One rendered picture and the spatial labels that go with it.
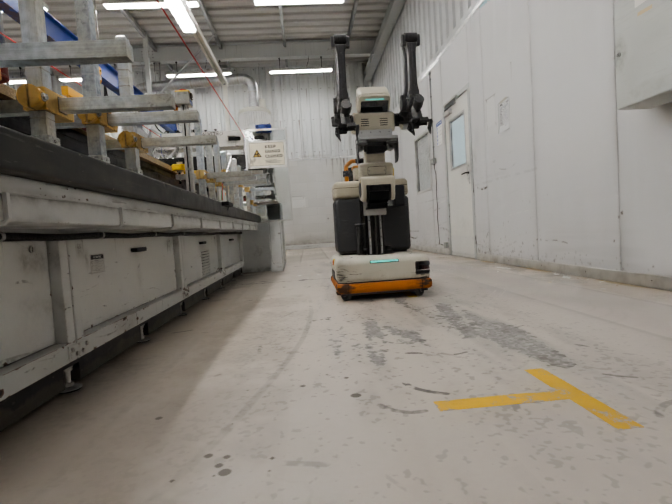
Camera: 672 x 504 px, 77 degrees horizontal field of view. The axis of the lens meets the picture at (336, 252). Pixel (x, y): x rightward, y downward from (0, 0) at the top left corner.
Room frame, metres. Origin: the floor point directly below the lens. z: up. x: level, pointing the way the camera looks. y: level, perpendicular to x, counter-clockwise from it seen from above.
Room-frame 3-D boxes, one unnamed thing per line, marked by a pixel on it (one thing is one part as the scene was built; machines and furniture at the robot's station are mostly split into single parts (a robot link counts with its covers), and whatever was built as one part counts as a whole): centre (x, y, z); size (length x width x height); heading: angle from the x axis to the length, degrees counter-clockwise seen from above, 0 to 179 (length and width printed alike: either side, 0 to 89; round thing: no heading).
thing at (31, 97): (1.00, 0.64, 0.80); 0.14 x 0.06 x 0.05; 4
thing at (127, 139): (1.50, 0.68, 0.82); 0.14 x 0.06 x 0.05; 4
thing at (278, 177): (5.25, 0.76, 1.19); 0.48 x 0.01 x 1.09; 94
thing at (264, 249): (5.57, 1.50, 0.95); 1.65 x 0.70 x 1.90; 94
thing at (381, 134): (2.78, -0.31, 0.99); 0.28 x 0.16 x 0.22; 94
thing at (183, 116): (1.27, 0.60, 0.83); 0.43 x 0.03 x 0.04; 94
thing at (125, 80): (1.47, 0.68, 0.93); 0.04 x 0.04 x 0.48; 4
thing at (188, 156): (2.21, 0.73, 0.93); 0.05 x 0.05 x 0.45; 4
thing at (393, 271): (3.07, -0.28, 0.16); 0.67 x 0.64 x 0.25; 4
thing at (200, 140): (1.52, 0.62, 0.82); 0.43 x 0.03 x 0.04; 94
